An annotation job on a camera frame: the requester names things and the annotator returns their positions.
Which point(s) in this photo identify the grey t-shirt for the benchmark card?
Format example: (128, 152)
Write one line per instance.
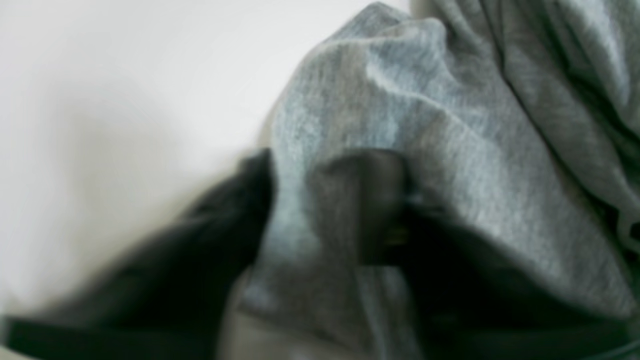
(520, 116)

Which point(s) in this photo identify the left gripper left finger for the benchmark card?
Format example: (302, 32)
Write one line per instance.
(167, 299)

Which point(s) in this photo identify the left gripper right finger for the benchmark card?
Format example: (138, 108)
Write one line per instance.
(470, 302)

